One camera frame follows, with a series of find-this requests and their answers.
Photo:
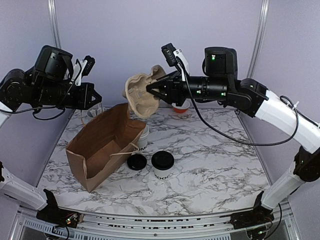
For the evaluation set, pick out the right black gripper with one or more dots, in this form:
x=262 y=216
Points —
x=173 y=88

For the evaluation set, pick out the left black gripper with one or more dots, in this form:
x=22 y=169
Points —
x=83 y=102

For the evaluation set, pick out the brown cardboard cup carrier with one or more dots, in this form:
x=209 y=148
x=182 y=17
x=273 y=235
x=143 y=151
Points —
x=141 y=102

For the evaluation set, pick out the brown paper bag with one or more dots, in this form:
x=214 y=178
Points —
x=103 y=145

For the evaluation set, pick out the stack of white paper cups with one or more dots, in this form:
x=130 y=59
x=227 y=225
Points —
x=143 y=140

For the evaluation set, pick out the black plastic cup lid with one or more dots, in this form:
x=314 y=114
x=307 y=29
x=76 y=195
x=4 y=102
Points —
x=137 y=162

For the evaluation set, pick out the single white paper cup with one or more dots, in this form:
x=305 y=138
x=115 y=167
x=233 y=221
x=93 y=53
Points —
x=162 y=174

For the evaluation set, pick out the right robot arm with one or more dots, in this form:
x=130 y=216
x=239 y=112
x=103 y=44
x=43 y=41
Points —
x=220 y=83

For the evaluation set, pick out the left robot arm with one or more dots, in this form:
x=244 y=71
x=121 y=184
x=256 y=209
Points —
x=54 y=82

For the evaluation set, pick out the white canister with stirrers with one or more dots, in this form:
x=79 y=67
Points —
x=95 y=111

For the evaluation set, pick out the orange bowl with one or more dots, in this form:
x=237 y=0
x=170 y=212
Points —
x=181 y=109

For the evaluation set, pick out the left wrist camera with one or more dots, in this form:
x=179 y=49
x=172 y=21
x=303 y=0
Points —
x=81 y=69

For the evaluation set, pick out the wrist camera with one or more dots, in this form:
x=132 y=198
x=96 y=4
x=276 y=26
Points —
x=81 y=69
x=175 y=57

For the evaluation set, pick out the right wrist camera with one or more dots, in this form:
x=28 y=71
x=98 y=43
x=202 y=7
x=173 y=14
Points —
x=175 y=57

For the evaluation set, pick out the left aluminium frame post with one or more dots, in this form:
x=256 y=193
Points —
x=53 y=19

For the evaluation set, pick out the aluminium frame post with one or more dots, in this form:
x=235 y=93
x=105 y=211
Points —
x=53 y=19
x=260 y=34

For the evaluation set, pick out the right aluminium frame post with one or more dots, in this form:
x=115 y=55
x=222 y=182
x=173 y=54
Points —
x=260 y=34

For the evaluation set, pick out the aluminium front rail base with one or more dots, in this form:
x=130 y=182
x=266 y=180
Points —
x=230 y=225

